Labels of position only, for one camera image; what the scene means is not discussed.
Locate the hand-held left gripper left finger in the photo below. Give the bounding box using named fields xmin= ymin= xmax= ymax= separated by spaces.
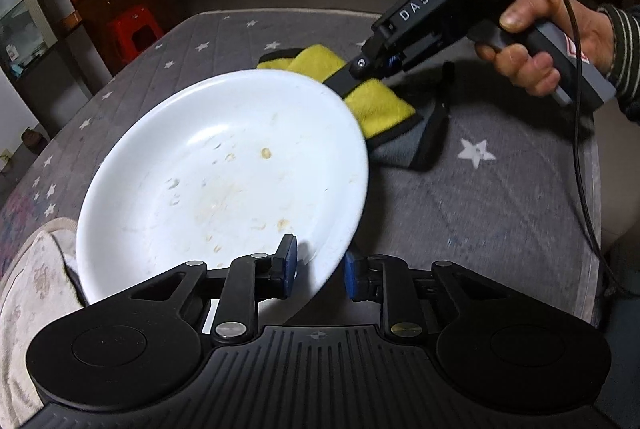
xmin=130 ymin=234 xmax=299 ymax=345

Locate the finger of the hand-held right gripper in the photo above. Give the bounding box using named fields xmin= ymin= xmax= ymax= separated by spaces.
xmin=322 ymin=54 xmax=383 ymax=99

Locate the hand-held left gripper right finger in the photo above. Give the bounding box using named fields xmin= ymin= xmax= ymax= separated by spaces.
xmin=344 ymin=251 xmax=506 ymax=342

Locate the yellow and grey cleaning cloth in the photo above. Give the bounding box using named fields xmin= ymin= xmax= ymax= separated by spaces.
xmin=257 ymin=43 xmax=455 ymax=171

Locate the white bowl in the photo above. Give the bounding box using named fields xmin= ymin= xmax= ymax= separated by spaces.
xmin=75 ymin=69 xmax=370 ymax=307

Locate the person's right forearm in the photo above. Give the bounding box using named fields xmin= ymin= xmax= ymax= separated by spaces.
xmin=597 ymin=4 xmax=640 ymax=126

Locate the person's right hand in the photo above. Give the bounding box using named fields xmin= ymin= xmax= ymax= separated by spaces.
xmin=474 ymin=0 xmax=617 ymax=98

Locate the grey star-patterned tablecloth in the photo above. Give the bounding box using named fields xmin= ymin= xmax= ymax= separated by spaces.
xmin=0 ymin=9 xmax=601 ymax=325

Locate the red plastic stool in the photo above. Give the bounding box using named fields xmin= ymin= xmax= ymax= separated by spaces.
xmin=106 ymin=6 xmax=166 ymax=78

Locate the white stained towel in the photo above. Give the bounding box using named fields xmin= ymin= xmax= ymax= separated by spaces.
xmin=0 ymin=218 xmax=92 ymax=429

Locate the brown shoe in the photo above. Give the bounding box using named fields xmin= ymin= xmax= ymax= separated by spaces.
xmin=22 ymin=127 xmax=49 ymax=155

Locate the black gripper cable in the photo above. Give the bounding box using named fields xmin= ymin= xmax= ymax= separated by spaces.
xmin=510 ymin=0 xmax=632 ymax=301

